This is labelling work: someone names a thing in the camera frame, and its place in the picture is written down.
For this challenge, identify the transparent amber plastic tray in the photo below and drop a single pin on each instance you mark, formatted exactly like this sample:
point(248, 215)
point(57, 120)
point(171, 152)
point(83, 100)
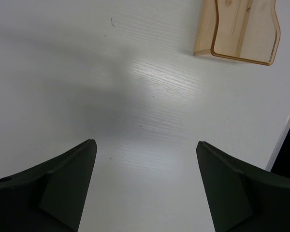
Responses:
point(238, 31)

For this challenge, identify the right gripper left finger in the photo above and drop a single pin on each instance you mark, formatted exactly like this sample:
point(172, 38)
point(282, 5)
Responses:
point(50, 196)

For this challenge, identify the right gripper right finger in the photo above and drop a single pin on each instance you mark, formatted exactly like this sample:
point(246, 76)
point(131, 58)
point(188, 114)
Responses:
point(241, 196)

